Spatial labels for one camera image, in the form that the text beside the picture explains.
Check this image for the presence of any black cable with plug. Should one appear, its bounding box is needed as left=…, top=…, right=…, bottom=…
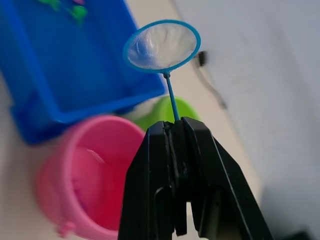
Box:
left=197, top=50, right=228, bottom=109

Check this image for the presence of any small blue fishing net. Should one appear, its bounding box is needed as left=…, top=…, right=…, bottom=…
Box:
left=122, top=19, right=202, bottom=122

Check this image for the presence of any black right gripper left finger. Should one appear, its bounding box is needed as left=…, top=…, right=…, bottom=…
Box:
left=117, top=120, right=177, bottom=240

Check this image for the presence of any green toy fish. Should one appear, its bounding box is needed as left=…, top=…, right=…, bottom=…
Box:
left=37, top=0, right=61, bottom=10
left=66, top=5, right=88, bottom=25

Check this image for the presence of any blue plastic tub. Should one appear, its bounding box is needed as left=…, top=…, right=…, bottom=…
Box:
left=0, top=0, right=166, bottom=146

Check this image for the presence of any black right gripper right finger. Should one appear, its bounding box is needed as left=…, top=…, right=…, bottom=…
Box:
left=173, top=116, right=275, bottom=240

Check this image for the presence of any pink plastic bucket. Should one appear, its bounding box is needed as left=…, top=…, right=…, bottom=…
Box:
left=35, top=114, right=147, bottom=238

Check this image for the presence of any green plastic bucket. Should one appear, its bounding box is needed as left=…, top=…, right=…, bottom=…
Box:
left=131, top=95, right=202, bottom=133

